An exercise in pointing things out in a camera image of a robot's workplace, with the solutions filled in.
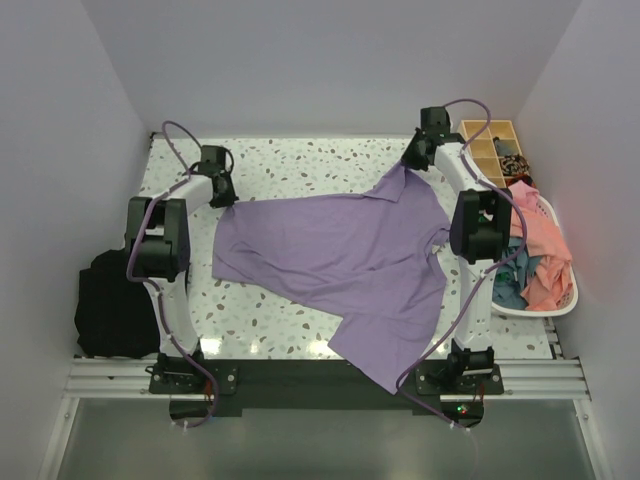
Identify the aluminium rail frame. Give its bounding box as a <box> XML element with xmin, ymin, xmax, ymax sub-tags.
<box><xmin>63</xmin><ymin>319</ymin><xmax>594</xmax><ymax>401</ymax></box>

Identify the wooden compartment box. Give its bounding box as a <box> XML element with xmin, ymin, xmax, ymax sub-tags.
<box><xmin>458</xmin><ymin>120</ymin><xmax>524</xmax><ymax>188</ymax></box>

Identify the purple t shirt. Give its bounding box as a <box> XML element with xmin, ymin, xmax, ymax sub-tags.
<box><xmin>212</xmin><ymin>165</ymin><xmax>449</xmax><ymax>393</ymax></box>

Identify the patterned cloth in box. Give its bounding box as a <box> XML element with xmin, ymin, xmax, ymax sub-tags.
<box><xmin>492</xmin><ymin>136</ymin><xmax>530</xmax><ymax>186</ymax></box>

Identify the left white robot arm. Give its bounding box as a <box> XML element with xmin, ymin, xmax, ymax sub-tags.
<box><xmin>125</xmin><ymin>145</ymin><xmax>238</xmax><ymax>392</ymax></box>

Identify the white laundry basket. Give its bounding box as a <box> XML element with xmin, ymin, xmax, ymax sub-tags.
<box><xmin>492</xmin><ymin>183</ymin><xmax>578</xmax><ymax>318</ymax></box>

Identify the black folded t shirt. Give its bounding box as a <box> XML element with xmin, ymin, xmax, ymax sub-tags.
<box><xmin>74</xmin><ymin>249</ymin><xmax>160</xmax><ymax>359</ymax></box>

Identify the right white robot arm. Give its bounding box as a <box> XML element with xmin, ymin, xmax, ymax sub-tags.
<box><xmin>402</xmin><ymin>106</ymin><xmax>512</xmax><ymax>393</ymax></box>

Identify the black mounting base plate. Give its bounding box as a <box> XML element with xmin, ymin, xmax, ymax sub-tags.
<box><xmin>145</xmin><ymin>355</ymin><xmax>505</xmax><ymax>427</ymax></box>

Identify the blue t shirt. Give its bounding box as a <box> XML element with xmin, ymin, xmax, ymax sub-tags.
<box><xmin>492</xmin><ymin>237</ymin><xmax>529</xmax><ymax>310</ymax></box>

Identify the pink t shirt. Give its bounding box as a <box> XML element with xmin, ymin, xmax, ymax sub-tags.
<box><xmin>508</xmin><ymin>181</ymin><xmax>574</xmax><ymax>311</ymax></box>

